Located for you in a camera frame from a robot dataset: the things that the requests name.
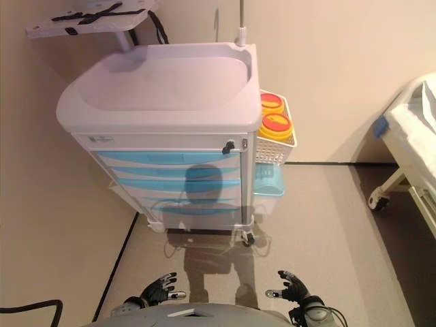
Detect white overbed table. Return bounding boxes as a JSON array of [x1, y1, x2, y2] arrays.
[[25, 0, 151, 52]]

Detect grey robot torso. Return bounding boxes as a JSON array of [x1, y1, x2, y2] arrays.
[[81, 302, 297, 327]]

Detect white hospital bed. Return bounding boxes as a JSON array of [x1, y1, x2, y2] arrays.
[[367, 72, 436, 243]]

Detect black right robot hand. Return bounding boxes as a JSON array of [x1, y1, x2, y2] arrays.
[[265, 270, 311, 305]]

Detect black cable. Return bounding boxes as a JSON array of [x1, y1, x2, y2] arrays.
[[0, 298, 63, 320]]

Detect black hanging cables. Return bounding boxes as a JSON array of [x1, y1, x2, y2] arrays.
[[129, 9, 170, 47]]

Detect white medical cart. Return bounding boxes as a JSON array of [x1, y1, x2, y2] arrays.
[[56, 42, 263, 247]]

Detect metal IV pole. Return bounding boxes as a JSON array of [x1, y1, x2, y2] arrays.
[[234, 0, 248, 48]]

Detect light blue waste bin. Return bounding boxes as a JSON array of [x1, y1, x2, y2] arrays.
[[251, 163, 285, 198]]

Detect white wire side basket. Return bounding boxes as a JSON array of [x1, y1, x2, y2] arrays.
[[255, 89, 298, 166]]

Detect yellow sharps container red lid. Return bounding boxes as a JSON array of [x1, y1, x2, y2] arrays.
[[258, 112, 294, 140], [260, 91, 285, 115]]

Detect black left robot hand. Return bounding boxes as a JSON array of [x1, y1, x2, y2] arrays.
[[140, 272, 187, 307]]

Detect black strap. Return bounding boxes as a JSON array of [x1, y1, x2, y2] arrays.
[[50, 2, 145, 26]]

